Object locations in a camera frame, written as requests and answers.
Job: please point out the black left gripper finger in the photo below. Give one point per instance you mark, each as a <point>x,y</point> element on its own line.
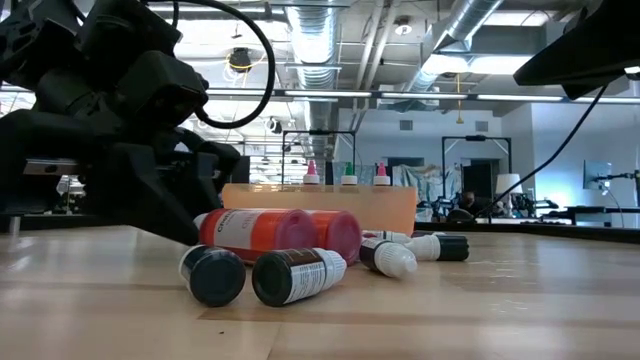
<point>215,160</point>
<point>145,190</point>

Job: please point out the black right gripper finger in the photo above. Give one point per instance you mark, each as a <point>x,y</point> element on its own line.
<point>570,65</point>

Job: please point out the large orange food coloring bottle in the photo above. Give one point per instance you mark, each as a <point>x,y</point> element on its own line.
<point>260,232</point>
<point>340,235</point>

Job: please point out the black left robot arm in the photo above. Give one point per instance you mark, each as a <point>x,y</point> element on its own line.
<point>50,50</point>

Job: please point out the small brown-label food coloring bottle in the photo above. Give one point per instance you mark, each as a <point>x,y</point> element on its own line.
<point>295,275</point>

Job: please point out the black monitor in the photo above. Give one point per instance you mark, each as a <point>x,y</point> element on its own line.
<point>242,170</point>

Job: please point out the black ceiling device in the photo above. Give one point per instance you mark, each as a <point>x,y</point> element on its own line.
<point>240,59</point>

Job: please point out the orange mat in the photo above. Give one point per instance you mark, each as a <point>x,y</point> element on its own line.
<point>325,200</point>

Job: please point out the white-shade table lamp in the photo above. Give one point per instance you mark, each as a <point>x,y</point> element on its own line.
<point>509,183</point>

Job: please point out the pale draped cloth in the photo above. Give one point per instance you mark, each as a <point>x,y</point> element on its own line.
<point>360,172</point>
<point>425,177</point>

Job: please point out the person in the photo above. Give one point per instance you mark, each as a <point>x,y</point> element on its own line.
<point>468,200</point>

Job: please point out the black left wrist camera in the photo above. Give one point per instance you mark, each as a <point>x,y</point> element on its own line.
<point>160,90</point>

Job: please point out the black frame stand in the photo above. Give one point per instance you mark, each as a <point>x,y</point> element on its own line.
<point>475,138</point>
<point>320,132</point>

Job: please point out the grey wall monitor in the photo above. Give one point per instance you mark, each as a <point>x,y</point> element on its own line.
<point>597,174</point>

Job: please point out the black aluminium table frame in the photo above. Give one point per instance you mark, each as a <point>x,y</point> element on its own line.
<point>550,232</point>

